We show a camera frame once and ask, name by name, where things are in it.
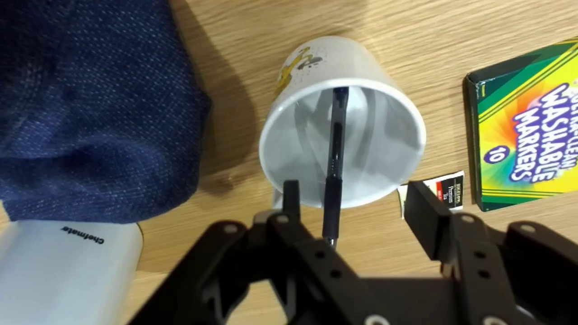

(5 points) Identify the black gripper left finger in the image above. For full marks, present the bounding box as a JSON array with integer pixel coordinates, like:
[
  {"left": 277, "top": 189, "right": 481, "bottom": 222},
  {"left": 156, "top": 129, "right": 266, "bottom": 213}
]
[{"left": 127, "top": 178, "right": 378, "bottom": 325}]

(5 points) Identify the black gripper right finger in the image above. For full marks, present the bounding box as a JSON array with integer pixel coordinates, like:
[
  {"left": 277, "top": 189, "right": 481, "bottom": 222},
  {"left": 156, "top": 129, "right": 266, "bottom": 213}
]
[{"left": 403, "top": 178, "right": 578, "bottom": 325}]

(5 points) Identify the black pen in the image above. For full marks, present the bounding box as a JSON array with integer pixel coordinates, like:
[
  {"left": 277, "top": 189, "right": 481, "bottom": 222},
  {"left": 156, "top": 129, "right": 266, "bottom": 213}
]
[{"left": 320, "top": 86, "right": 352, "bottom": 249}]

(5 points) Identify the white mug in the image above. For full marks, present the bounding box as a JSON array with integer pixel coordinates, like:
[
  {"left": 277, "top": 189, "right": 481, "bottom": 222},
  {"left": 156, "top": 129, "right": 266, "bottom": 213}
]
[{"left": 258, "top": 34, "right": 428, "bottom": 211}]

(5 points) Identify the small sauce packet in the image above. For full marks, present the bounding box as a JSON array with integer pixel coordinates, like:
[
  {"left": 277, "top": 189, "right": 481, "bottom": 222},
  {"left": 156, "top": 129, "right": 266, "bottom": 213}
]
[{"left": 396, "top": 169, "right": 468, "bottom": 216}]

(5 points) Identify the green washable markers box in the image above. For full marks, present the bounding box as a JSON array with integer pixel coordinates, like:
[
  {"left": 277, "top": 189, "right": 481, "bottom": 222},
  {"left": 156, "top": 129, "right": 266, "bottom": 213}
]
[{"left": 461, "top": 37, "right": 578, "bottom": 213}]

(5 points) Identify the white popcorn machine clear dome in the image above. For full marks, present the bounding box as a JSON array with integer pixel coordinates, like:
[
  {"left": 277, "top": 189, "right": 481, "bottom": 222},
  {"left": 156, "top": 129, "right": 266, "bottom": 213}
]
[{"left": 0, "top": 218, "right": 146, "bottom": 325}]

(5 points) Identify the dark blue towel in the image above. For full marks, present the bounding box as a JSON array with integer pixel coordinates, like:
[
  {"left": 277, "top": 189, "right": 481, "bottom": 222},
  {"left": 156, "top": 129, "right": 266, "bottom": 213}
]
[{"left": 0, "top": 0, "right": 213, "bottom": 225}]

